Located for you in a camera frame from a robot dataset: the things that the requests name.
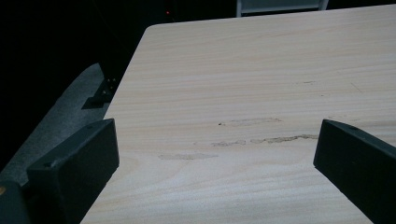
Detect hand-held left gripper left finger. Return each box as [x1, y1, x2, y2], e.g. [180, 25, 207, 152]
[26, 118, 120, 224]

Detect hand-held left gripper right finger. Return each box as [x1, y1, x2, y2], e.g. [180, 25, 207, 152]
[313, 119, 396, 224]

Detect black metal stand foot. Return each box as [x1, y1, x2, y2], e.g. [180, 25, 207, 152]
[81, 77, 119, 110]

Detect white metal frame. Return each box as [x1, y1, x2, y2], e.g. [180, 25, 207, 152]
[235, 0, 331, 19]

